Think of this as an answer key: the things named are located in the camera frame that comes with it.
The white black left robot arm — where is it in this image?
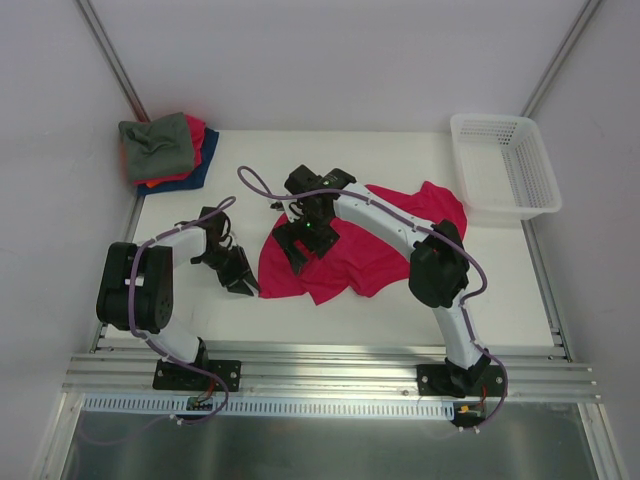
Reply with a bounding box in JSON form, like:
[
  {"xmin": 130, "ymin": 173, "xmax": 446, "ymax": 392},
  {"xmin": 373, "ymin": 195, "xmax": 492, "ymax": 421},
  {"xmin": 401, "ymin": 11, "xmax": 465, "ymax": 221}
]
[{"xmin": 96, "ymin": 207, "xmax": 261, "ymax": 388}]

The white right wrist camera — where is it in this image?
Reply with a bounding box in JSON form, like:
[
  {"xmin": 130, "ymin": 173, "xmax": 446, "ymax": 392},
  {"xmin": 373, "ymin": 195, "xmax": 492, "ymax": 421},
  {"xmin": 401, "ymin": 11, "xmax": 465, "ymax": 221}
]
[{"xmin": 269, "ymin": 199, "xmax": 302, "ymax": 222}]

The crimson pink t shirt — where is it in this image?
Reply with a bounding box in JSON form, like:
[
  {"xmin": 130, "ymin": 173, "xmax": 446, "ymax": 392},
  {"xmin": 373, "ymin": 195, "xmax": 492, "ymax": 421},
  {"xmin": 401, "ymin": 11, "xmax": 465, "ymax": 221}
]
[{"xmin": 258, "ymin": 181, "xmax": 467, "ymax": 305}]

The aluminium frame rail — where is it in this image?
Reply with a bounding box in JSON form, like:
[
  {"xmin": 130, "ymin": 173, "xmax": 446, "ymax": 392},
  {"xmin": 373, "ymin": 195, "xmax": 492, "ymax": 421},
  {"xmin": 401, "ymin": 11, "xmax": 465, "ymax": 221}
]
[{"xmin": 62, "ymin": 338, "xmax": 604, "ymax": 403}]

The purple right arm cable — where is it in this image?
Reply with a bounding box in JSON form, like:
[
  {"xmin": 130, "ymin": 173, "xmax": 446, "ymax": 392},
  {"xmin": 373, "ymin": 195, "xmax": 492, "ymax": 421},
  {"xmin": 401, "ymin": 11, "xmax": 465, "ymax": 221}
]
[{"xmin": 236, "ymin": 166, "xmax": 509, "ymax": 436}]

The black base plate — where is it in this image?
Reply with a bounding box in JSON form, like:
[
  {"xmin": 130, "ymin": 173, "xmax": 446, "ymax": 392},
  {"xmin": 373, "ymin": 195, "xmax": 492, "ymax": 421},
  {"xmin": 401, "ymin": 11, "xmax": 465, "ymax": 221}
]
[
  {"xmin": 416, "ymin": 363, "xmax": 506, "ymax": 398},
  {"xmin": 152, "ymin": 360, "xmax": 242, "ymax": 392}
]

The white slotted cable duct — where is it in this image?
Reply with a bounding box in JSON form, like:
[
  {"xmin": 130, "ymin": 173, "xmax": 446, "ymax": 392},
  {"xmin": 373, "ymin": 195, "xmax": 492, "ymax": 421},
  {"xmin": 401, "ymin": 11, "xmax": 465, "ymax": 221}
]
[{"xmin": 83, "ymin": 394, "xmax": 454, "ymax": 421}]

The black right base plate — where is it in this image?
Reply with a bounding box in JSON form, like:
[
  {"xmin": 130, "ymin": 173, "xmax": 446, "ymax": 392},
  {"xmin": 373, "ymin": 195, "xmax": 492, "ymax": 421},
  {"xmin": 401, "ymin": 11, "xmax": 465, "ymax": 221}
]
[{"xmin": 416, "ymin": 363, "xmax": 506, "ymax": 398}]

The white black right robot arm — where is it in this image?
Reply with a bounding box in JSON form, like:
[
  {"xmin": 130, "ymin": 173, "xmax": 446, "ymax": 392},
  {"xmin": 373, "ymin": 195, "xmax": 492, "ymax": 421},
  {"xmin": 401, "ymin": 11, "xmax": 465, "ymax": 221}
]
[{"xmin": 271, "ymin": 165, "xmax": 491, "ymax": 398}]

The folded red t shirt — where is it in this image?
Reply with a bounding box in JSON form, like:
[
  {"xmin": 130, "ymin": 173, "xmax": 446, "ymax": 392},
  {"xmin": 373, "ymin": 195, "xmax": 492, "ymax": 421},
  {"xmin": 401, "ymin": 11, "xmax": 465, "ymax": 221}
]
[{"xmin": 158, "ymin": 114, "xmax": 206, "ymax": 183}]

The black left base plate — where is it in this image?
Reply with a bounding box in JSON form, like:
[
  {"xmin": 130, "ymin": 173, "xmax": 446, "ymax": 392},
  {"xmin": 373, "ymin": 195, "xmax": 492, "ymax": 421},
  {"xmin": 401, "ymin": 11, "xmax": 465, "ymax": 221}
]
[{"xmin": 152, "ymin": 360, "xmax": 242, "ymax": 392}]

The white plastic mesh basket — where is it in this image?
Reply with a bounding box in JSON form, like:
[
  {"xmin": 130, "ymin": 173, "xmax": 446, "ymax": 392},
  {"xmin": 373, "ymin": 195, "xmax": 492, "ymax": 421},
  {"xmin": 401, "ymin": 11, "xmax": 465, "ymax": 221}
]
[{"xmin": 450, "ymin": 114, "xmax": 562, "ymax": 225}]

